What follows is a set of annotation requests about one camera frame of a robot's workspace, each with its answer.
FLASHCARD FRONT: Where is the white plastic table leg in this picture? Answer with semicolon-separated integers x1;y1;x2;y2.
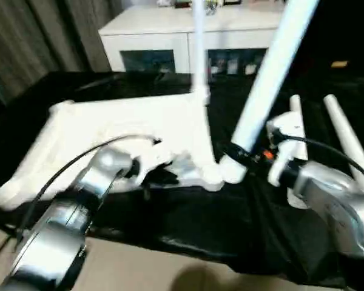
286;94;311;210
322;94;364;198
219;0;322;185
190;0;211;106

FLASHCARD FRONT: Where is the white plastic table top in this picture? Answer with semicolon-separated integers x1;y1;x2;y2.
0;90;229;212

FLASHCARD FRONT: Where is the black work mat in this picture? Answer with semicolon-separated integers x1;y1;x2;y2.
0;70;364;289

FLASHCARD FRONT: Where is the dark clutter on cabinet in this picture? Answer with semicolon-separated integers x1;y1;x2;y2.
204;0;220;15

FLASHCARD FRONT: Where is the white sideboard cabinet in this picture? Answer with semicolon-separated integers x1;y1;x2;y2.
98;3;289;76

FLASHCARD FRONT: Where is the grey curtain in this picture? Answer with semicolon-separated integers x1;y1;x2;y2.
0;0;126;104

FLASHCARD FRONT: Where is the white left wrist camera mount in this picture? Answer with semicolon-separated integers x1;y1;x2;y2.
129;138;177;186

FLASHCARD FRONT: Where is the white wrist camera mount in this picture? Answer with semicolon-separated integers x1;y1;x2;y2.
265;111;306;188
129;138;177;186

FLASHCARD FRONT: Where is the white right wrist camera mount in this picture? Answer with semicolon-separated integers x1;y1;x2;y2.
265;111;306;188

